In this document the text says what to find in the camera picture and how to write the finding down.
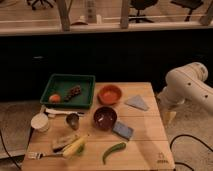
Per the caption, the black cable on floor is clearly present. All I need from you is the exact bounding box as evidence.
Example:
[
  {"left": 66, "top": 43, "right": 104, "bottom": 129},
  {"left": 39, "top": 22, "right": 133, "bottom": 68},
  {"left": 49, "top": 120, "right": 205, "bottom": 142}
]
[{"left": 169, "top": 133, "right": 213, "bottom": 171}]

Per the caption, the office chair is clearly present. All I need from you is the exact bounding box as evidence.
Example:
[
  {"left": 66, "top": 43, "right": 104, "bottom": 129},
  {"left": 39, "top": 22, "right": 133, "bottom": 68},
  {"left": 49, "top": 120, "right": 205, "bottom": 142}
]
[
  {"left": 129, "top": 0, "right": 158, "bottom": 23},
  {"left": 171, "top": 0, "right": 203, "bottom": 22},
  {"left": 26, "top": 0, "right": 53, "bottom": 10}
]

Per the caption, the grey towel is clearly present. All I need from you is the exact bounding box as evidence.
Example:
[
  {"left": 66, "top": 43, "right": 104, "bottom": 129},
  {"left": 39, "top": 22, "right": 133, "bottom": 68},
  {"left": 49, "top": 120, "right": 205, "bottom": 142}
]
[{"left": 125, "top": 95, "right": 149, "bottom": 111}]

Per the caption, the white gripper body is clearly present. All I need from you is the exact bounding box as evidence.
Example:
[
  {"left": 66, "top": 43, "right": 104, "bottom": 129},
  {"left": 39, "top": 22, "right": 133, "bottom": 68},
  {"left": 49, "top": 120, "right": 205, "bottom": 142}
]
[{"left": 157, "top": 87, "right": 185, "bottom": 110}]

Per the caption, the office chair left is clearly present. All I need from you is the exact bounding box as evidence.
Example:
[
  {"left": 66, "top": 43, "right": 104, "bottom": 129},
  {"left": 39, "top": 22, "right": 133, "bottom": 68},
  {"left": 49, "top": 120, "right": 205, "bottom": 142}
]
[{"left": 26, "top": 0, "right": 53, "bottom": 10}]

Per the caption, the office chair right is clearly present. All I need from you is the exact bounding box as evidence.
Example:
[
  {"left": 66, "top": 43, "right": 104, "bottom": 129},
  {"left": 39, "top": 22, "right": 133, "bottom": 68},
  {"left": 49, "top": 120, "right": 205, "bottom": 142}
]
[{"left": 171, "top": 0, "right": 203, "bottom": 22}]

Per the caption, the dark brown food piece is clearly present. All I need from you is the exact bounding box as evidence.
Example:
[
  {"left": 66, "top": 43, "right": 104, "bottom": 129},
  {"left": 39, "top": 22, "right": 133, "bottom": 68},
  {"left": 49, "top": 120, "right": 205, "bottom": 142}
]
[{"left": 64, "top": 85, "right": 81, "bottom": 102}]

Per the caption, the green plastic tray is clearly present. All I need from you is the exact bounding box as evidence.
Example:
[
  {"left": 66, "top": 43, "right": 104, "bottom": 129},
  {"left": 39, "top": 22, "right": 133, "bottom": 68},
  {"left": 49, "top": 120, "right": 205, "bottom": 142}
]
[{"left": 40, "top": 74, "right": 95, "bottom": 109}]

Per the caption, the black cable left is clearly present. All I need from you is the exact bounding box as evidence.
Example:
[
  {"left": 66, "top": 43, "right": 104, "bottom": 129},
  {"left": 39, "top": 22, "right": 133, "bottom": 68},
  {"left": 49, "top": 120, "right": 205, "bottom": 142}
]
[{"left": 0, "top": 128, "right": 22, "bottom": 171}]

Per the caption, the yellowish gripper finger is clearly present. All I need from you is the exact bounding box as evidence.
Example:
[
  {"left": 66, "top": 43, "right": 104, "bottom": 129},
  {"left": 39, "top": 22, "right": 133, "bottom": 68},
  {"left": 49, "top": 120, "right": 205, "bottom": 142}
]
[{"left": 164, "top": 111, "right": 176, "bottom": 126}]

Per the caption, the orange bowl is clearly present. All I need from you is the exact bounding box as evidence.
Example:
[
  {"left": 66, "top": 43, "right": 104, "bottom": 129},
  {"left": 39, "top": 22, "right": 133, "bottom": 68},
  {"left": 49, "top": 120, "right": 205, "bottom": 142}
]
[{"left": 98, "top": 85, "right": 122, "bottom": 105}]

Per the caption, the white cup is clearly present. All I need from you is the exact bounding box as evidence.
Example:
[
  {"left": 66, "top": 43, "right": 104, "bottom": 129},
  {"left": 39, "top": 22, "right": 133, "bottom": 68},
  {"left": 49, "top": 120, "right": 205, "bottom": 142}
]
[{"left": 31, "top": 114, "right": 49, "bottom": 132}]

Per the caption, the green chili pepper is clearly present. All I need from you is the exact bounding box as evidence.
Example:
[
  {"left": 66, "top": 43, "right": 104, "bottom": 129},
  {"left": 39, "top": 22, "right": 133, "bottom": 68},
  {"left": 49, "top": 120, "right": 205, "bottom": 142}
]
[{"left": 102, "top": 142, "right": 126, "bottom": 165}]

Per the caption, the silver fork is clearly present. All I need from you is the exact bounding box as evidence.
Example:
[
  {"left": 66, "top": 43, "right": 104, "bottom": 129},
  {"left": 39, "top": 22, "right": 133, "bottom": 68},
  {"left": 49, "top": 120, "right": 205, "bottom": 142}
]
[{"left": 27, "top": 152, "right": 63, "bottom": 160}]

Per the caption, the grey brown cloth piece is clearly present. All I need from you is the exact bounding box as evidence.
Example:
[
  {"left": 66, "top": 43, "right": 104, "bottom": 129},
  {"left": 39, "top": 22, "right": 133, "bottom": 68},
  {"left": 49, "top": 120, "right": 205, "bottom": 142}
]
[{"left": 52, "top": 134, "right": 79, "bottom": 152}]

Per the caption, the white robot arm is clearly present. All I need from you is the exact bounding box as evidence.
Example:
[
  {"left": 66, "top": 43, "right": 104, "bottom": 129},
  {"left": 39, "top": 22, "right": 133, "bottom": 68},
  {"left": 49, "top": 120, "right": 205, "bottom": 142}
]
[{"left": 157, "top": 62, "right": 213, "bottom": 126}]

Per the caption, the yellow corn cob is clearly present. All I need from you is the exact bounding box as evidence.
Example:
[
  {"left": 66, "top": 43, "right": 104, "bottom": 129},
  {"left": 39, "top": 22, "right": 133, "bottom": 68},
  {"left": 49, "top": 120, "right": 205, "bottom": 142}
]
[{"left": 63, "top": 135, "right": 88, "bottom": 158}]

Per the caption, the orange tomato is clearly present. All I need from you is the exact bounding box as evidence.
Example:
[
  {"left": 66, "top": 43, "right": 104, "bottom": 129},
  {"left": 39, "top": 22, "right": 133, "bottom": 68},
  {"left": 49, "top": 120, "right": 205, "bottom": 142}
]
[{"left": 49, "top": 94, "right": 61, "bottom": 103}]

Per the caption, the office chair middle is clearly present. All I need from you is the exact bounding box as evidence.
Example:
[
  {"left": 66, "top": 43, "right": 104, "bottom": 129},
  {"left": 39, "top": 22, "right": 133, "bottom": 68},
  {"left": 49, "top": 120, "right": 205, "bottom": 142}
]
[{"left": 129, "top": 0, "right": 158, "bottom": 23}]

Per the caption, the blue sponge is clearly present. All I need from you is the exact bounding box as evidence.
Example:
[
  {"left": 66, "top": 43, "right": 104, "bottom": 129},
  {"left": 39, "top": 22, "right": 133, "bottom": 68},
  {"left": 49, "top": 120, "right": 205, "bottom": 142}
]
[{"left": 112, "top": 121, "right": 133, "bottom": 140}]

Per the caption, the small metal cup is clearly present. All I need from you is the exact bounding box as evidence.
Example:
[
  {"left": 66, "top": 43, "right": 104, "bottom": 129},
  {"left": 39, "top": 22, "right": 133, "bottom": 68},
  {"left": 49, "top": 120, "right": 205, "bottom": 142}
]
[{"left": 66, "top": 113, "right": 79, "bottom": 130}]

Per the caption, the white handled utensil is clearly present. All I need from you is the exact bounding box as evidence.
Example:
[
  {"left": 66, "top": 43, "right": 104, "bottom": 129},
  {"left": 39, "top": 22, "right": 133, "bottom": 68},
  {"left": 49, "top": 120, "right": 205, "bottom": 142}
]
[{"left": 45, "top": 108, "right": 84, "bottom": 117}]

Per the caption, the purple bowl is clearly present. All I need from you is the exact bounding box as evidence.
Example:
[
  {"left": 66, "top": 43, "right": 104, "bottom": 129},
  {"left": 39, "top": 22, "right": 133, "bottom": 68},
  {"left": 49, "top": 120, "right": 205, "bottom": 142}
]
[{"left": 93, "top": 106, "right": 117, "bottom": 131}]

